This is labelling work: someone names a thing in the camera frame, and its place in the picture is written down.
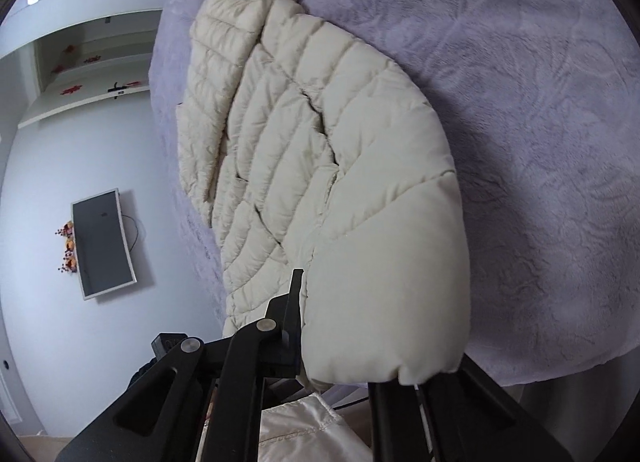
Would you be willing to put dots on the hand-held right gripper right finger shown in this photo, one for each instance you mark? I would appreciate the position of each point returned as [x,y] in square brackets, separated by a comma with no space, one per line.
[450,417]

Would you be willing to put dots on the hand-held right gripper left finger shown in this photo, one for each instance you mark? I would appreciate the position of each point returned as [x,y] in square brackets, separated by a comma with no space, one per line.
[280,312]

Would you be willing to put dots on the cream puffer jacket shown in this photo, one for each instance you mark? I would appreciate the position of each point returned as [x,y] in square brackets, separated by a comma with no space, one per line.
[325,167]

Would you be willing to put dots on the small black box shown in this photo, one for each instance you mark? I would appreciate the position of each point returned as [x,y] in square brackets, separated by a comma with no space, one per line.
[165,342]

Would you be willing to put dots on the white garment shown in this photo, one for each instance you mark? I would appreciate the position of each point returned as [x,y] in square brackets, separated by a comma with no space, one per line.
[295,434]

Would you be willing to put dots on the small black hook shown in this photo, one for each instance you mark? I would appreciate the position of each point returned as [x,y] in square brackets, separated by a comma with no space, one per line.
[118,89]

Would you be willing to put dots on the purple fleece blanket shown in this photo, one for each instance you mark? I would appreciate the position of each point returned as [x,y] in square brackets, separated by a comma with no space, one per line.
[525,117]

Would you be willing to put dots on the wall-mounted television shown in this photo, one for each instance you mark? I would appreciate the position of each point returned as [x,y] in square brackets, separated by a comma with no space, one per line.
[102,242]

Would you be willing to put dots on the orange fruit wall sticker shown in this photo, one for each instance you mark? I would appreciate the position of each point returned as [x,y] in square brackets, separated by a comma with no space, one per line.
[70,245]
[70,264]
[67,229]

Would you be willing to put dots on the white wall shelf niche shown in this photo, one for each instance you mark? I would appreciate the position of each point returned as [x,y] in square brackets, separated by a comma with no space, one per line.
[100,75]

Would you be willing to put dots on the red paper wall decorations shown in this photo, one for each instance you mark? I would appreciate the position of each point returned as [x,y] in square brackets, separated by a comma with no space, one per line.
[72,88]

